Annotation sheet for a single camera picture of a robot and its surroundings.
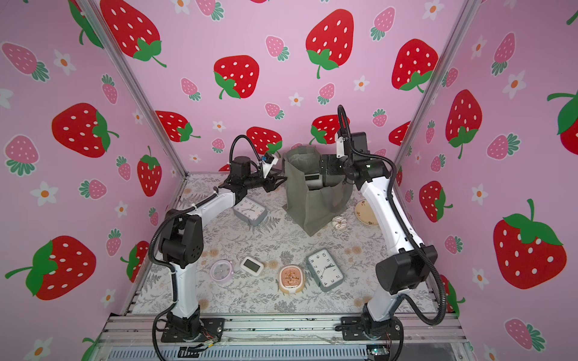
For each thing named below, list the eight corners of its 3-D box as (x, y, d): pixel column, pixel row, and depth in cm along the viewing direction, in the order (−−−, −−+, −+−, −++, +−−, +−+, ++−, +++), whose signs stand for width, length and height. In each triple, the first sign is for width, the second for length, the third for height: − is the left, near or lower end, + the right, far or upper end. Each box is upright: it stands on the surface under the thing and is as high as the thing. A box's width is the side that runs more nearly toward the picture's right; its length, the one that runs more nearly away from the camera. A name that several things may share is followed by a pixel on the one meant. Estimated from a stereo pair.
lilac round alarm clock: (209, 283, 86) (207, 280, 84) (214, 263, 91) (212, 259, 89) (231, 283, 86) (229, 280, 84) (235, 263, 91) (233, 259, 89)
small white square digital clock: (240, 268, 90) (238, 265, 87) (247, 257, 93) (245, 254, 90) (258, 277, 88) (257, 274, 85) (264, 266, 90) (263, 263, 88)
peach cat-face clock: (278, 293, 84) (277, 290, 81) (279, 267, 90) (279, 264, 87) (304, 293, 84) (304, 290, 81) (304, 267, 90) (304, 264, 87)
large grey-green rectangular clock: (321, 294, 83) (322, 291, 81) (304, 260, 92) (305, 257, 89) (344, 283, 86) (345, 279, 83) (325, 251, 95) (326, 247, 92)
